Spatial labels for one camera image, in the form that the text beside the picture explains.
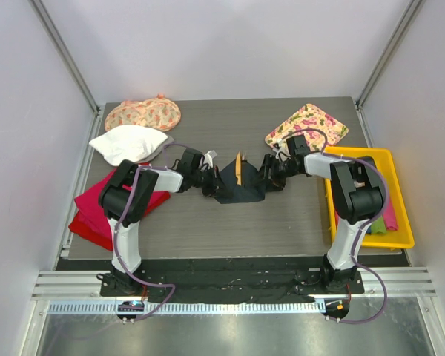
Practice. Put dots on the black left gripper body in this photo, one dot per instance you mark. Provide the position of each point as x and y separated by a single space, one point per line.
199 178

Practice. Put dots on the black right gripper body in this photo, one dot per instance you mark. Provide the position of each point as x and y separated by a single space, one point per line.
284 170

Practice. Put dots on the dark blue paper napkin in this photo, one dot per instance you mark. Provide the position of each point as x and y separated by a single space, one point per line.
245 193

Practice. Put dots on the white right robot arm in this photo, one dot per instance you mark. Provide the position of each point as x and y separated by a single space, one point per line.
359 196

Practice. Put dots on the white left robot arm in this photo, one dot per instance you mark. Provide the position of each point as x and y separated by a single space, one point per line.
126 197

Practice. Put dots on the grey cloth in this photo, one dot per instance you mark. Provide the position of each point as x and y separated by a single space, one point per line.
154 152

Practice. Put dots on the floral pattern tray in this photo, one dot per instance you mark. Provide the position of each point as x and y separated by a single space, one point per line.
318 127

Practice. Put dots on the floral fabric pouch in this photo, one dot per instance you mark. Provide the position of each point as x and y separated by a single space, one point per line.
158 112

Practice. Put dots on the white cloth bag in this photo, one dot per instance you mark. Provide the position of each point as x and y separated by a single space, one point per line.
126 142

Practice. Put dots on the magenta cloth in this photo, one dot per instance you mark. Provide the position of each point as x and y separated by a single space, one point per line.
92 204

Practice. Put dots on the red cloth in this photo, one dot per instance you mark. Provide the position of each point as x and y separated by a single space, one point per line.
85 230

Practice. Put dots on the yellow plastic bin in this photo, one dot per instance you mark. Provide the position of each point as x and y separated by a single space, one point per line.
403 237

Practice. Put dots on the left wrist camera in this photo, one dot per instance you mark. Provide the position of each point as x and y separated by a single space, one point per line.
193 159

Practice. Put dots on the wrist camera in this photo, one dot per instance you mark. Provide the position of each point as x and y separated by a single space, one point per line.
193 159
293 146

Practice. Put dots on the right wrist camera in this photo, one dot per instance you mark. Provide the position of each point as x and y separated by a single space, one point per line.
293 146

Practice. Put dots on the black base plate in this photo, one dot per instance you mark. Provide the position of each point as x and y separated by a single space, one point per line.
229 281

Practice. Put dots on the aluminium front rail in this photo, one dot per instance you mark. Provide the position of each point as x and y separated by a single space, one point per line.
79 293

